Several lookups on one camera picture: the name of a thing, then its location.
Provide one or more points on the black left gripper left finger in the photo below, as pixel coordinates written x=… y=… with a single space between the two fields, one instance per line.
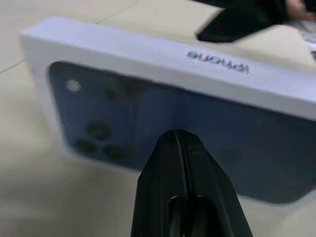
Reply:
x=160 y=197

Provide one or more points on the white phone box lid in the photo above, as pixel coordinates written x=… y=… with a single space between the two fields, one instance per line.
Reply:
x=123 y=61

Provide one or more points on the person's bare hand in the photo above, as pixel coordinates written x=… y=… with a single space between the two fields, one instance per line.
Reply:
x=304 y=8

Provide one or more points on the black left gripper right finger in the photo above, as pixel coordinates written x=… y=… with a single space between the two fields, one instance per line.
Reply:
x=212 y=202

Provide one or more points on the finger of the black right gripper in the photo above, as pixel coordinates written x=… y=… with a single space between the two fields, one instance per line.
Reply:
x=247 y=22

